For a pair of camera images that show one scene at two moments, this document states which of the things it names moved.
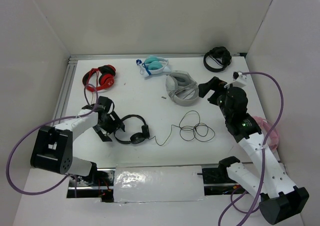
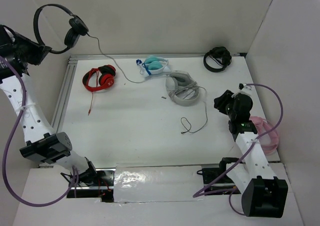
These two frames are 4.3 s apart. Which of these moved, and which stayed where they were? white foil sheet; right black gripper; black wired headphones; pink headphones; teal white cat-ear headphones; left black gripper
Moved: black wired headphones; left black gripper; right black gripper
Stayed: pink headphones; white foil sheet; teal white cat-ear headphones
